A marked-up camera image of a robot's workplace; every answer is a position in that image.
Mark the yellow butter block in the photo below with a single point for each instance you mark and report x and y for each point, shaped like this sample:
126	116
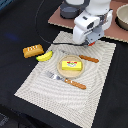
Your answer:
72	65

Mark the knife with wooden handle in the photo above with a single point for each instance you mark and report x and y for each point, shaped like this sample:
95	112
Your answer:
95	60

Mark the woven beige placemat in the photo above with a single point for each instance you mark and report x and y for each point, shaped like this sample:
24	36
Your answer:
76	105

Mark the yellow toy banana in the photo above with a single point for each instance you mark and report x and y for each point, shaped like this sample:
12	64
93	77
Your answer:
45	57

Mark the pink mat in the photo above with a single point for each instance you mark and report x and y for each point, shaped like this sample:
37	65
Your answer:
114	32

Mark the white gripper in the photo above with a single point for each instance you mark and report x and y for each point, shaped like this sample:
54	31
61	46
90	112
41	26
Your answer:
89	28

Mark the toy bread loaf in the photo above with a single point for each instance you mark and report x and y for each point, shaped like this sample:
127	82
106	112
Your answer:
33	50

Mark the cream bowl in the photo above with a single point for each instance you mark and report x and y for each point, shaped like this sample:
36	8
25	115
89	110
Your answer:
122	15

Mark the fork with wooden handle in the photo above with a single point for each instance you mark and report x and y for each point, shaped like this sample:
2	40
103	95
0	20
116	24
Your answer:
68	81

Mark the round wooden plate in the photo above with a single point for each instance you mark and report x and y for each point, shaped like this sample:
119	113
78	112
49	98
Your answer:
71	74

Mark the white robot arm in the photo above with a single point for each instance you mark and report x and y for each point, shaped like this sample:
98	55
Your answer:
93	7

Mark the left grey pot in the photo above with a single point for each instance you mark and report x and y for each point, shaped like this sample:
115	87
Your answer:
68	12

